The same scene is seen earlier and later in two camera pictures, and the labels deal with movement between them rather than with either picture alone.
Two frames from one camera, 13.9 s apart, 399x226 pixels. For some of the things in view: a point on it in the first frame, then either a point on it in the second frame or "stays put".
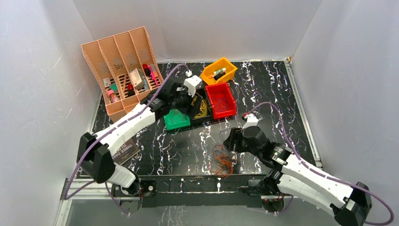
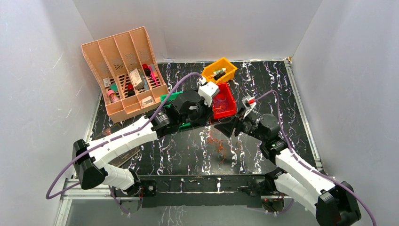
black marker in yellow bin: [218, 76] stays put
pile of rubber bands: [222, 165] -> [219, 141]
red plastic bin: [221, 98] stays put
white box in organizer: [137, 78] stays put
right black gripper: [235, 134] -> [227, 127]
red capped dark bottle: [131, 91] stays put
